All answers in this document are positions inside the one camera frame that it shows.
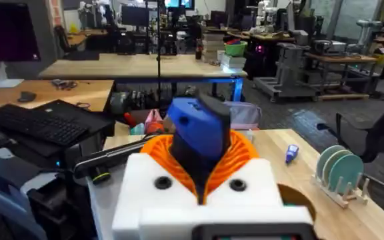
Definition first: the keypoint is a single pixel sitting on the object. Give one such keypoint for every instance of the black upright pole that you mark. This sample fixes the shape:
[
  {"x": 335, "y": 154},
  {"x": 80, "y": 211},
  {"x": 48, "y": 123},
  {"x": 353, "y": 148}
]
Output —
[{"x": 159, "y": 50}]

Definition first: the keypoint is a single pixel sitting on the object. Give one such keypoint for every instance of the black computer mouse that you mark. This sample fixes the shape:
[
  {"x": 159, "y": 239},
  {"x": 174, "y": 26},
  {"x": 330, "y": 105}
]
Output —
[{"x": 27, "y": 96}]

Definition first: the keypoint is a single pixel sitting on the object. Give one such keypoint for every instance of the blue electric screwdriver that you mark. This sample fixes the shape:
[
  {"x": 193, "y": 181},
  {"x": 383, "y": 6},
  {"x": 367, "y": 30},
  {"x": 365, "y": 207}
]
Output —
[{"x": 198, "y": 133}]

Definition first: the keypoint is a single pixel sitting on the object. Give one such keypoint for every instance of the brown round disc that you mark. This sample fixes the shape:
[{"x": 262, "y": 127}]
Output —
[{"x": 295, "y": 198}]

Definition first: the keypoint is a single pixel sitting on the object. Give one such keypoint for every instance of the wooden peg rack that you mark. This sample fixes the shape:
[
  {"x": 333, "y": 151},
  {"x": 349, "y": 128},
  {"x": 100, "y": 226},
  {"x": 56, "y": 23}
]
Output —
[{"x": 340, "y": 200}]

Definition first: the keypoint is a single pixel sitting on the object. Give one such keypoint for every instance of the black metal bar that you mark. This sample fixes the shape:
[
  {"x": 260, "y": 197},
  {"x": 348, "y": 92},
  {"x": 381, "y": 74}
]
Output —
[{"x": 112, "y": 158}]

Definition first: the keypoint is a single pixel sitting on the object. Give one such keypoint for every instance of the black keyboard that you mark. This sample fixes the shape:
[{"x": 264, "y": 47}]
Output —
[{"x": 35, "y": 125}]

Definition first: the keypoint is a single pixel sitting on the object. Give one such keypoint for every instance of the wooden table with blue frame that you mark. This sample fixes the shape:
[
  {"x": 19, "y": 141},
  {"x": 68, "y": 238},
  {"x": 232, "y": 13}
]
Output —
[{"x": 128, "y": 65}]

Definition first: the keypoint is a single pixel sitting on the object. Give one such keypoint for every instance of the dark computer monitor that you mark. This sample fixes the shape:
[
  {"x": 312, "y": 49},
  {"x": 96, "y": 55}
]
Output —
[{"x": 5, "y": 30}]

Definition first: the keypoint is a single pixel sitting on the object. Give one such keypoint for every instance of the grey wheeled machine stand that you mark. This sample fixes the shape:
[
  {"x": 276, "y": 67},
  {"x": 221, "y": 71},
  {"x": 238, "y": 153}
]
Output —
[{"x": 288, "y": 73}]

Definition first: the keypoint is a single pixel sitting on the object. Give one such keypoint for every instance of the stack of white boxes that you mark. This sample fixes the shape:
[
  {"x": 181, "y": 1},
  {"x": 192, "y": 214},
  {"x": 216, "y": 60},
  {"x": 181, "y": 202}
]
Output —
[{"x": 233, "y": 62}]

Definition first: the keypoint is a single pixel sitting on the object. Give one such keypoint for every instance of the pink soft bag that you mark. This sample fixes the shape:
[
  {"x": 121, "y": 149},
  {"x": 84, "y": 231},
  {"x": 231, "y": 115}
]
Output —
[{"x": 153, "y": 121}]

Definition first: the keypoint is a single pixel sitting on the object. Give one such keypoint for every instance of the black laptop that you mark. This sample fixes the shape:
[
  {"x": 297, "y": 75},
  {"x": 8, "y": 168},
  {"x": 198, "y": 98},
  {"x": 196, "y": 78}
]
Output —
[{"x": 78, "y": 116}]

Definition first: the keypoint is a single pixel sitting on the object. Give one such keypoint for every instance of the pale green plate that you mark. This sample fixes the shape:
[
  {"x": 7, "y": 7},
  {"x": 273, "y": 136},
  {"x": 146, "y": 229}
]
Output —
[
  {"x": 323, "y": 160},
  {"x": 347, "y": 173},
  {"x": 328, "y": 170}
]

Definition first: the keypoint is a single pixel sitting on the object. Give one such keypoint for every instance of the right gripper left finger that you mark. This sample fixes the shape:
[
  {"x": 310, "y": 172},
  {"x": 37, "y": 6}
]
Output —
[{"x": 138, "y": 186}]

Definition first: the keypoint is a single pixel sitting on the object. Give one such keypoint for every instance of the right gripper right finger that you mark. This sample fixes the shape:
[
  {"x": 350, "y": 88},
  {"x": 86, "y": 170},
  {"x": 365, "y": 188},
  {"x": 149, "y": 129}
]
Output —
[{"x": 258, "y": 186}]

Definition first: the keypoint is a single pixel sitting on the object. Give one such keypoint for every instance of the green bowl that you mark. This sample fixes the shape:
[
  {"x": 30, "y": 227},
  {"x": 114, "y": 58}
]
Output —
[{"x": 235, "y": 49}]

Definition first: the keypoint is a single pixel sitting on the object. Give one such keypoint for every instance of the pale wooden desk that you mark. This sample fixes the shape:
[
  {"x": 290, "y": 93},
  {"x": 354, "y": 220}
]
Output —
[{"x": 88, "y": 91}]

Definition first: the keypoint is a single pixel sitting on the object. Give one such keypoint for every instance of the small blue bottle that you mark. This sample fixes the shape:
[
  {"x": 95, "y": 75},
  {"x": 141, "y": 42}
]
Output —
[{"x": 292, "y": 153}]

